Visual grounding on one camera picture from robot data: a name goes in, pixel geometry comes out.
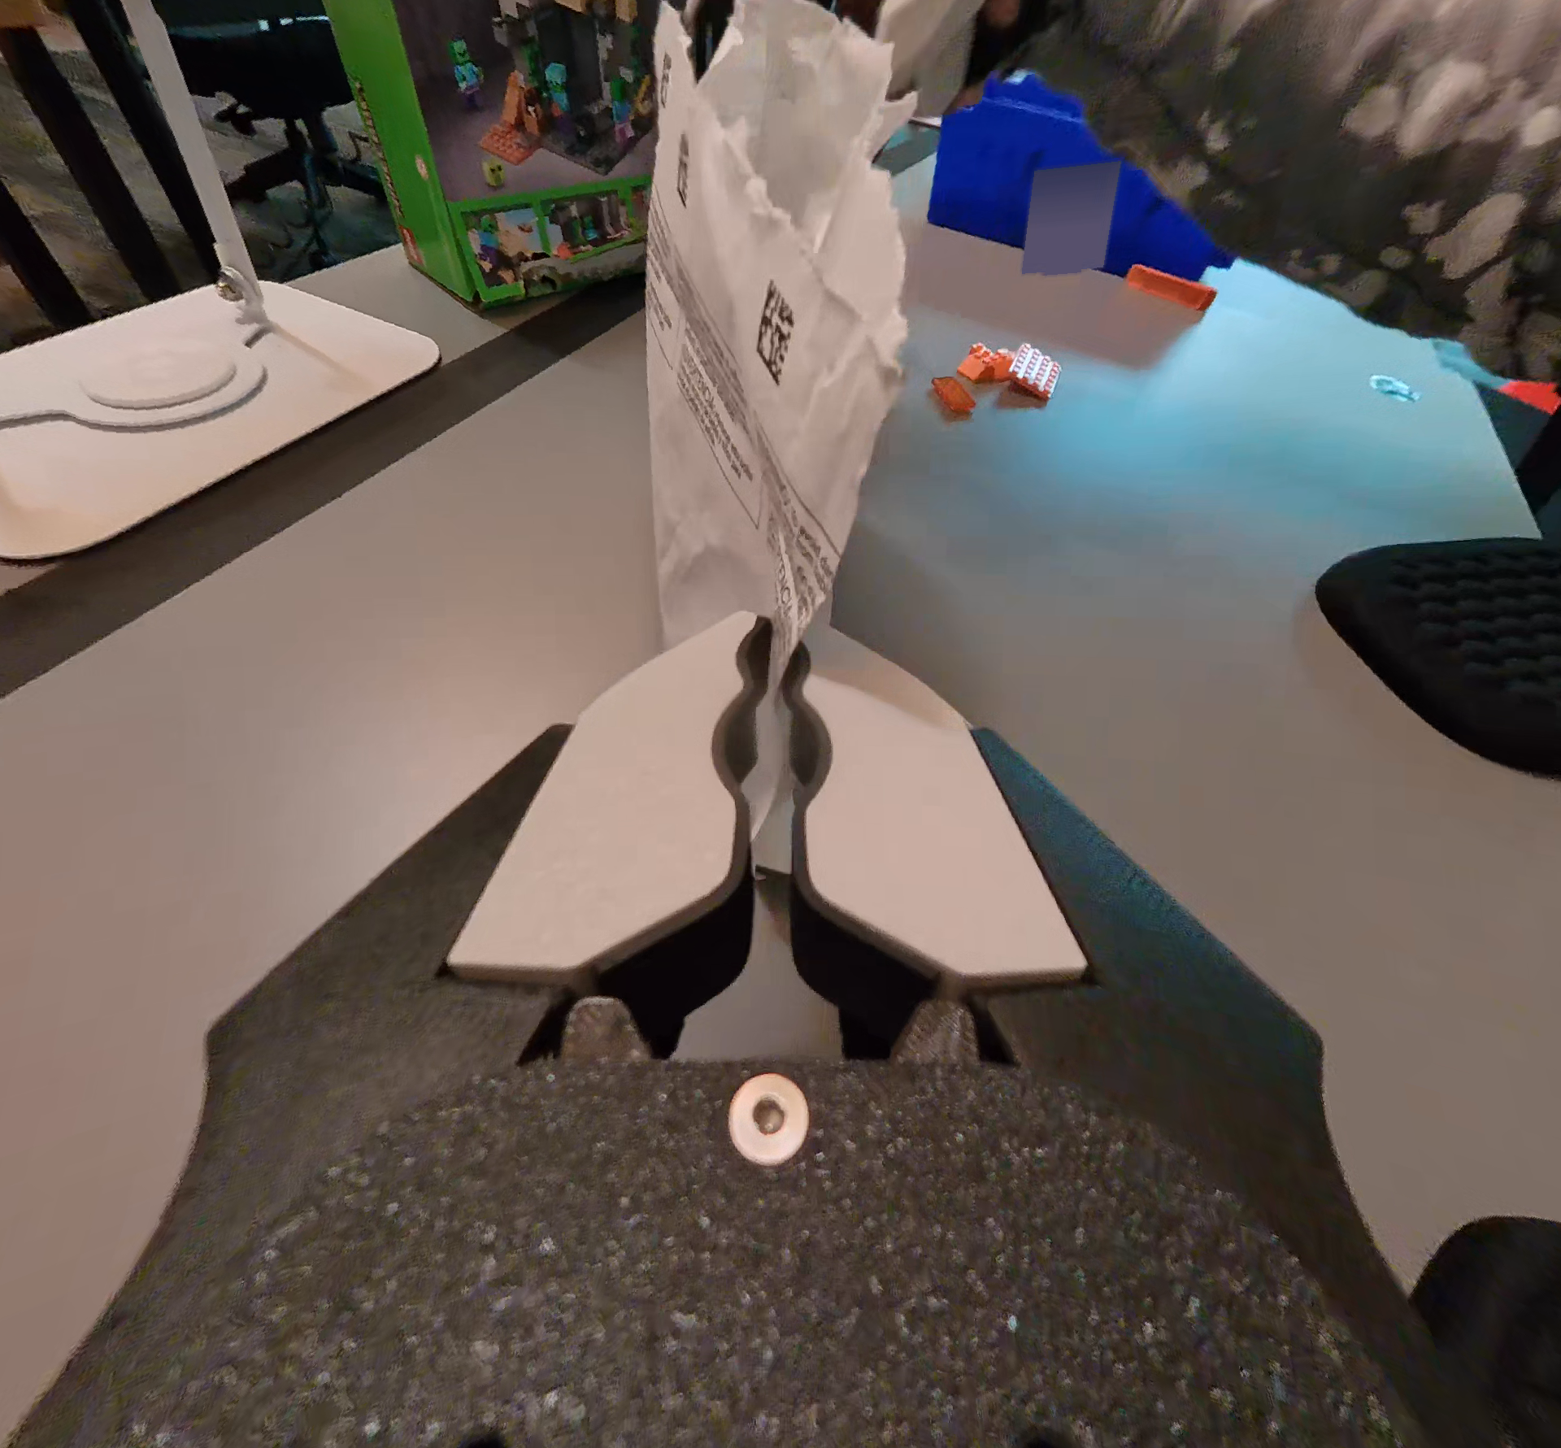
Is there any person's right forearm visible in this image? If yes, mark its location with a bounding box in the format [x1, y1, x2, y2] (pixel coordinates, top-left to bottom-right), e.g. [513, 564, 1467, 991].
[1060, 0, 1561, 382]

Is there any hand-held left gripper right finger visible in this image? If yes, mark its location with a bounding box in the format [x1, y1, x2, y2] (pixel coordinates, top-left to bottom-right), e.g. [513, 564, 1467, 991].
[783, 641, 1088, 1059]

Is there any green toy set box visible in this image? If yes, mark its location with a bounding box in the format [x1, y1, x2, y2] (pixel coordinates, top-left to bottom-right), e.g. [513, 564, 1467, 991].
[314, 0, 698, 312]

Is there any orange toy block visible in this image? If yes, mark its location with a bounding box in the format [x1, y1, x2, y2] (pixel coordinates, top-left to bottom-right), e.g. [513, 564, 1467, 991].
[1123, 264, 1218, 314]

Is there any blue plastic object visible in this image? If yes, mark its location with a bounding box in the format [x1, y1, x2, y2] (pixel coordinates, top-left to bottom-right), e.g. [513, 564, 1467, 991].
[926, 70, 1235, 282]

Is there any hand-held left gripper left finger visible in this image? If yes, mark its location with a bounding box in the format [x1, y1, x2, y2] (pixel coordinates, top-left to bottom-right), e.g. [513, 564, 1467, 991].
[443, 611, 775, 1059]

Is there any large printed paper bag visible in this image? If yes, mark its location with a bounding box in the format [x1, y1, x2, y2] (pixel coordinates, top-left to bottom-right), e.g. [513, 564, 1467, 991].
[643, 0, 918, 853]

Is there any white desk lamp stand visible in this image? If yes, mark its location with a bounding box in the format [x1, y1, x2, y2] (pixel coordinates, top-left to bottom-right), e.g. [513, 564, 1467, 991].
[0, 0, 439, 562]

